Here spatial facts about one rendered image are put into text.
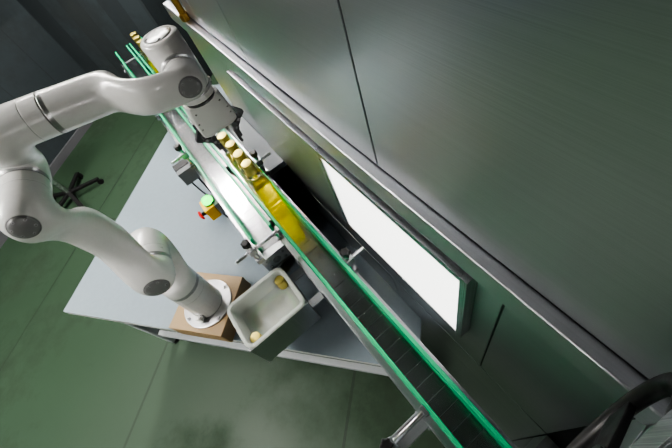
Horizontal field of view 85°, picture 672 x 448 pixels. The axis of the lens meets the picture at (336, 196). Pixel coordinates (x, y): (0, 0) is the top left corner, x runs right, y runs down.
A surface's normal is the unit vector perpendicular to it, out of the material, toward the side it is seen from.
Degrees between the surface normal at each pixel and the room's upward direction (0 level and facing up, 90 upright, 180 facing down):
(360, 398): 0
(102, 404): 0
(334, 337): 0
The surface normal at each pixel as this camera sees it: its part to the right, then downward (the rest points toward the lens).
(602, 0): -0.77, 0.61
